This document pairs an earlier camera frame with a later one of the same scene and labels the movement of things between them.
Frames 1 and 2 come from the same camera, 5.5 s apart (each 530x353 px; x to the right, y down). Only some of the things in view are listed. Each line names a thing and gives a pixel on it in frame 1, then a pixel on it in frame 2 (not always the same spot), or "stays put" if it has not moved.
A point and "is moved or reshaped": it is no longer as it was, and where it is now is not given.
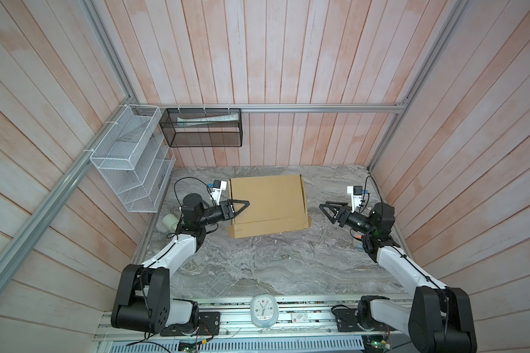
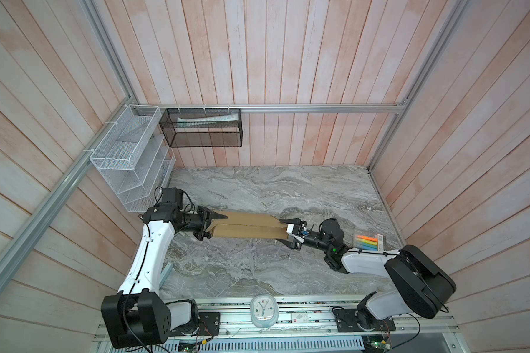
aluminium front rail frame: x=285 y=323 stays put
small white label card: x=299 y=317 stays put
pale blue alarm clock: x=264 y=309 stays put
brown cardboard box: x=277 y=204 is moved or reshaped
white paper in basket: x=212 y=118 stays put
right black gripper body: x=344 y=216 -> x=299 y=245
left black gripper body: x=223 y=205 -> x=205 y=222
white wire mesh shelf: x=133 y=159 stays put
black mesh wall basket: x=202 y=127 stays put
